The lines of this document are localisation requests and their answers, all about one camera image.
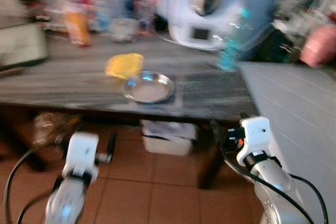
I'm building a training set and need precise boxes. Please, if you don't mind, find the crumpled clear plastic bag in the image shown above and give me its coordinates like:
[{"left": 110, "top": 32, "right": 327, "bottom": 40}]
[{"left": 33, "top": 111, "right": 79, "bottom": 146}]

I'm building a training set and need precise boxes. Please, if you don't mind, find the white square-patterned plastic table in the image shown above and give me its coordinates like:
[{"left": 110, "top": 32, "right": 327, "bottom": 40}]
[{"left": 239, "top": 61, "right": 336, "bottom": 224}]

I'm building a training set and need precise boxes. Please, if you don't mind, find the white plastic bin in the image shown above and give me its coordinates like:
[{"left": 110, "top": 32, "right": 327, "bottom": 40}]
[{"left": 141, "top": 120, "right": 197, "bottom": 156}]

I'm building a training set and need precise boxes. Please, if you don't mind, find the round steel plate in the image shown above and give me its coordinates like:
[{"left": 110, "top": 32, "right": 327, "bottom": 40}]
[{"left": 122, "top": 71, "right": 175, "bottom": 104}]

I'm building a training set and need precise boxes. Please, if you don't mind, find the clear water bottle teal cap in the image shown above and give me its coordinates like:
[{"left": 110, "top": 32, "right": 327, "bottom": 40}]
[{"left": 218, "top": 8, "right": 253, "bottom": 72}]

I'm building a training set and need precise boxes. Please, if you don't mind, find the black bag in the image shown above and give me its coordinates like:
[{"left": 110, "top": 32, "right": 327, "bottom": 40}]
[{"left": 255, "top": 27, "right": 305, "bottom": 63}]

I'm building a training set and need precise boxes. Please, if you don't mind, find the yellow plastic bowl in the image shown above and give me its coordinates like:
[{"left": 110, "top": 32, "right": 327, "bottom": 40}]
[{"left": 105, "top": 53, "right": 144, "bottom": 81}]

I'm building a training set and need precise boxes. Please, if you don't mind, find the pink rounded object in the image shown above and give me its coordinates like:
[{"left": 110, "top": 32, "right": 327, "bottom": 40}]
[{"left": 299, "top": 25, "right": 336, "bottom": 68}]

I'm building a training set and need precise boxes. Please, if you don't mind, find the dark rimmed pale tray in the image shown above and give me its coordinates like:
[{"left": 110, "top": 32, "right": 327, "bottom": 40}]
[{"left": 0, "top": 23, "right": 48, "bottom": 70}]

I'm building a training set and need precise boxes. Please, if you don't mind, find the white food processor steel bowl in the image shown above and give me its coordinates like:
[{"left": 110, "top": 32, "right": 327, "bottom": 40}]
[{"left": 157, "top": 0, "right": 247, "bottom": 52}]

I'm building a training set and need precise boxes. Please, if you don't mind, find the small lidded clear container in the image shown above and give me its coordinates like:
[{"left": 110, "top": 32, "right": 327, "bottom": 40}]
[{"left": 109, "top": 18, "right": 140, "bottom": 42}]

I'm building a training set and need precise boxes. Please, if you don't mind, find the orange sauce squeeze bottle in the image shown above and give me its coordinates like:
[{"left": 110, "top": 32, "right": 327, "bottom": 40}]
[{"left": 64, "top": 4, "right": 92, "bottom": 47}]

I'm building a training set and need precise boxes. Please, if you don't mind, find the clear bottle pink lid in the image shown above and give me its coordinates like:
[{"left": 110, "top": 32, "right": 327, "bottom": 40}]
[{"left": 131, "top": 0, "right": 158, "bottom": 36}]

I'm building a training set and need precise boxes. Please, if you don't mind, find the clear bottle orange cap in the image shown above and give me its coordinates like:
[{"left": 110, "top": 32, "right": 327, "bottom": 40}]
[{"left": 84, "top": 0, "right": 111, "bottom": 33}]

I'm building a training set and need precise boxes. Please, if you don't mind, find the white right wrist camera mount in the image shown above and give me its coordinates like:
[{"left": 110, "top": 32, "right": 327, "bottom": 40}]
[{"left": 236, "top": 116, "right": 272, "bottom": 165}]

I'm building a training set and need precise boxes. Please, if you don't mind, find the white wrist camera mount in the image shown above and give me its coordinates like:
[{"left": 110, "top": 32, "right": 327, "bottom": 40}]
[
  {"left": 63, "top": 132, "right": 100, "bottom": 180},
  {"left": 236, "top": 116, "right": 272, "bottom": 165}
]

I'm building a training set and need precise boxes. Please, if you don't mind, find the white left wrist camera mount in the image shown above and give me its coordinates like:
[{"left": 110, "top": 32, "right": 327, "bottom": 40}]
[{"left": 63, "top": 132, "right": 100, "bottom": 180}]

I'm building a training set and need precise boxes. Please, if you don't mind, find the wooden utensil handle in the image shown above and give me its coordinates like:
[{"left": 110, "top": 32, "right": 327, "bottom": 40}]
[{"left": 0, "top": 67, "right": 24, "bottom": 76}]

